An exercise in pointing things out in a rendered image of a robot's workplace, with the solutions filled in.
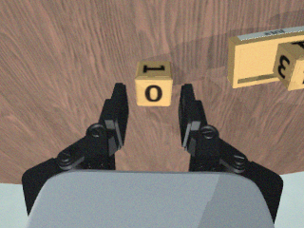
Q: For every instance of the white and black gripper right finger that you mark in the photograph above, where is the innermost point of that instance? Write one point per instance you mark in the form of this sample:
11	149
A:
211	150

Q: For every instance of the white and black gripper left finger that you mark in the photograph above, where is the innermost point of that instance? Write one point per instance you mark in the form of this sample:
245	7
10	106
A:
96	150

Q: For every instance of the yellow number cube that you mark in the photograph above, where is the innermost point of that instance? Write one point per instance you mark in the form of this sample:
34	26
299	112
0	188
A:
153	82
289	64

